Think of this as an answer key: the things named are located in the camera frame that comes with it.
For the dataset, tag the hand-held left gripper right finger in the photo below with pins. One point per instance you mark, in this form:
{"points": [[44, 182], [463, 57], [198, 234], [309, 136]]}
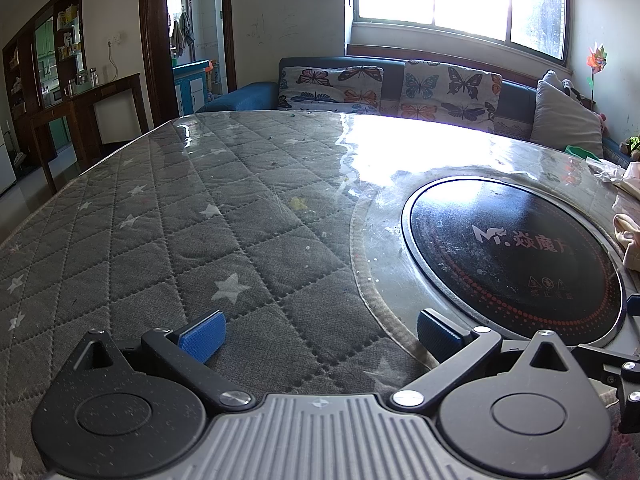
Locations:
{"points": [[440, 336]]}

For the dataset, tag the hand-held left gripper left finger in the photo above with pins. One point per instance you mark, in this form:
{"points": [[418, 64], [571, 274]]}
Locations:
{"points": [[202, 336]]}

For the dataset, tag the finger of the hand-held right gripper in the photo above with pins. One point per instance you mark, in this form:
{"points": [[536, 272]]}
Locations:
{"points": [[627, 371], [634, 306]]}

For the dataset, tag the cream garment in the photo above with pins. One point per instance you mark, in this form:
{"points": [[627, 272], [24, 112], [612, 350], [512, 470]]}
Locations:
{"points": [[629, 240]]}

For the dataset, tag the hanging grey clothes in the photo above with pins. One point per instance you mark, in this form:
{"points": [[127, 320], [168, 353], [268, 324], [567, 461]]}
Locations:
{"points": [[182, 35]]}

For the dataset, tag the round black induction cooktop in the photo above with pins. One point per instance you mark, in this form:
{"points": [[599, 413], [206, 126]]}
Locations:
{"points": [[500, 270]]}

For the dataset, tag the white plastic bag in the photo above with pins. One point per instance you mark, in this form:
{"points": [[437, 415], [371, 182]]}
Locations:
{"points": [[605, 170]]}

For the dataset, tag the brown plush toy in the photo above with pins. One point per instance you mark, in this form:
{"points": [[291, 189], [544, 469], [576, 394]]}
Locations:
{"points": [[632, 147]]}

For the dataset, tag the green bowl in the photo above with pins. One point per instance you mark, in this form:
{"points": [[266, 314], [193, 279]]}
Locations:
{"points": [[580, 151]]}

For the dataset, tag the grey pillow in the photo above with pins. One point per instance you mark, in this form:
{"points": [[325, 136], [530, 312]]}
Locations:
{"points": [[560, 120]]}

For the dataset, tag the black white plush toy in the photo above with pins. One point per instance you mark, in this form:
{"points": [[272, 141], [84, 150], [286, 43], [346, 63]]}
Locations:
{"points": [[577, 92]]}

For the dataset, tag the blue sofa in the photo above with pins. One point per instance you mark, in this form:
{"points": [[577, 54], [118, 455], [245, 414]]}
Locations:
{"points": [[245, 97]]}

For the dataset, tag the butterfly print cushion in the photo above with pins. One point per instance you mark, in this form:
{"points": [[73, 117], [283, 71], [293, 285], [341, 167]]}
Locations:
{"points": [[450, 90], [320, 85]]}

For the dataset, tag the colourful pinwheel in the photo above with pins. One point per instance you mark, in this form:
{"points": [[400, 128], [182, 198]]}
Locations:
{"points": [[596, 60]]}

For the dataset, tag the blue cabinet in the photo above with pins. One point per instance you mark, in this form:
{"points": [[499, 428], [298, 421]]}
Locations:
{"points": [[190, 85]]}

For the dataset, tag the white appliance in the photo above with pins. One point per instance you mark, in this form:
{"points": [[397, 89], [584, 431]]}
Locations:
{"points": [[6, 165]]}

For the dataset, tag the dark wooden side table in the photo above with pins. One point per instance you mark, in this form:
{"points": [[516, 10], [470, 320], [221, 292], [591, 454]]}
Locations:
{"points": [[100, 91]]}

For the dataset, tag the metal cup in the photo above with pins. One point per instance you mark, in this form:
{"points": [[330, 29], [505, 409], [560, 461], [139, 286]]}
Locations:
{"points": [[69, 89]]}

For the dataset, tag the dark wooden cabinet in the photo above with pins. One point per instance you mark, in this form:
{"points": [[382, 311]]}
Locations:
{"points": [[30, 110]]}

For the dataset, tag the white wall socket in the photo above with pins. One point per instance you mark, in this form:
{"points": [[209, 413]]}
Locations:
{"points": [[115, 39]]}

